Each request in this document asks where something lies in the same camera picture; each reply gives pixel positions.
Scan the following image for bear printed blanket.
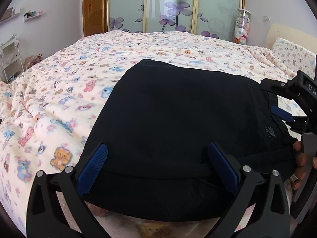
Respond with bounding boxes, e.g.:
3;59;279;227
0;30;317;238

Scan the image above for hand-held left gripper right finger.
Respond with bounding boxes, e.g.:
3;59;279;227
207;142;291;238

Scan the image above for bear printed pillow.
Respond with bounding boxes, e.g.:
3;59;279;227
270;38;317;76

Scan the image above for person's right hand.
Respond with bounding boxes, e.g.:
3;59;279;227
292;141;317;191

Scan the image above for black pants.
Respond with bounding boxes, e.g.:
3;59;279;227
80;59;301;222

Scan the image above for beige box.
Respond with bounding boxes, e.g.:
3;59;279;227
0;7;14;22

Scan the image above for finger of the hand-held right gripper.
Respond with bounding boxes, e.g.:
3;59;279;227
271;106;310;132
260;78;298;97

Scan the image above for cream headboard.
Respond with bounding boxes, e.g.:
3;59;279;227
265;23;317;55

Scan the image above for wooden door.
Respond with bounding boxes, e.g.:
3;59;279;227
82;0;109;37

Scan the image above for clear tube of plush toys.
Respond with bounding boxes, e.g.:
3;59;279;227
233;9;252;45

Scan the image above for white wall shelf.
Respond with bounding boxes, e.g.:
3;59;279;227
0;12;21;23
23;13;44;22

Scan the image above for white storage rack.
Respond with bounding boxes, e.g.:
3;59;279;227
0;33;25;83

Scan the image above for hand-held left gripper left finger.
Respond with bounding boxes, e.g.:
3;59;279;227
26;142;109;238

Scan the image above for brown plush toys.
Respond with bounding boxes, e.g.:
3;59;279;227
25;54;44;68

